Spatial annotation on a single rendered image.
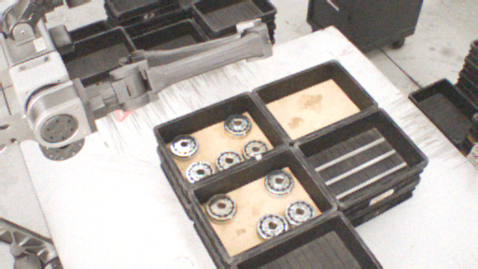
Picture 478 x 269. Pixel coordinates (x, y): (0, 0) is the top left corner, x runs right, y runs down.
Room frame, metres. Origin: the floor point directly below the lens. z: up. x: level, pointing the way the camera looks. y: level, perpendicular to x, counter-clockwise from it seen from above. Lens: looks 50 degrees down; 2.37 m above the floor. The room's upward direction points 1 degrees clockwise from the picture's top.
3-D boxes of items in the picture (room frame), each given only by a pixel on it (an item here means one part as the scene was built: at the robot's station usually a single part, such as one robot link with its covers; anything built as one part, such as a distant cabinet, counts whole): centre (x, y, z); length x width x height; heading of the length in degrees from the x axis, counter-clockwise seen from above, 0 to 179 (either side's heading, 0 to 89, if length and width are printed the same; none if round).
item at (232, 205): (0.96, 0.07, 0.86); 0.10 x 0.10 x 0.01
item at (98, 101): (0.88, 0.35, 1.45); 0.09 x 0.08 x 0.12; 30
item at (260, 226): (0.89, -0.10, 0.86); 0.10 x 0.10 x 0.01
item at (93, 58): (2.02, 0.75, 0.37); 0.40 x 0.30 x 0.45; 120
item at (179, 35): (2.23, 0.41, 0.31); 0.40 x 0.30 x 0.34; 120
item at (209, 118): (1.21, 0.08, 0.87); 0.40 x 0.30 x 0.11; 119
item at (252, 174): (0.95, -0.07, 0.87); 0.40 x 0.30 x 0.11; 119
